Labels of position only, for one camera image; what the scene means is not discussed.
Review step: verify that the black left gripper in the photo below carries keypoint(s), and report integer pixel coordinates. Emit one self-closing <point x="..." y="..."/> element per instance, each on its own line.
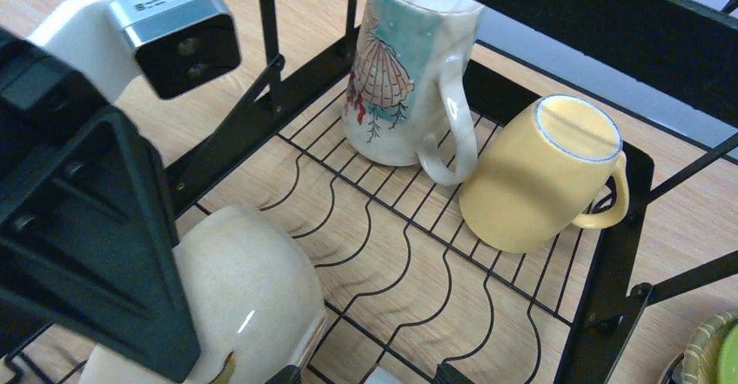
<point x="87" y="231"/>

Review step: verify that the small white patterned bowl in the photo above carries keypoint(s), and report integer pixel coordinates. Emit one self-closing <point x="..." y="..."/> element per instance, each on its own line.
<point x="255" y="298"/>

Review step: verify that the black wire dish rack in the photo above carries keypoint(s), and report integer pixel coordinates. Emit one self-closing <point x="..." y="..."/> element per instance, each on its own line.
<point x="409" y="285"/>

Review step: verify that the woven bamboo plate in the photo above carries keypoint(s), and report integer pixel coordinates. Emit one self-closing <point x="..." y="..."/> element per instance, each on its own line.
<point x="702" y="352"/>

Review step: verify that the green plate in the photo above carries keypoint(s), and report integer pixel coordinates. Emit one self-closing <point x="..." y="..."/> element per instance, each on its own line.
<point x="727" y="361"/>

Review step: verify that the blue striped white plate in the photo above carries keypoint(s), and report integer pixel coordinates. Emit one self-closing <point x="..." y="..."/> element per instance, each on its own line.
<point x="672" y="373"/>

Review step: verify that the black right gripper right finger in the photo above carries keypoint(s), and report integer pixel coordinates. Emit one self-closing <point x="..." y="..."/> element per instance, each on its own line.
<point x="450" y="375"/>

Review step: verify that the cream ceramic mug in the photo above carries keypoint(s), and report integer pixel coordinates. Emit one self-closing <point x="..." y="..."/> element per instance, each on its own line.
<point x="405" y="99"/>

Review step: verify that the yellow handled mug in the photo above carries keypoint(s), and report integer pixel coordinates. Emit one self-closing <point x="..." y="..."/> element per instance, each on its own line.
<point x="559" y="162"/>

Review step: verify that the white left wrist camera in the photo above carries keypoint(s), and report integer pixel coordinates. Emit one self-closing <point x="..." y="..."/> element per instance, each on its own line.
<point x="175" y="45"/>

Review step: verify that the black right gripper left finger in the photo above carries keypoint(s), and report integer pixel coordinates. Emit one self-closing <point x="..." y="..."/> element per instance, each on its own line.
<point x="289" y="374"/>

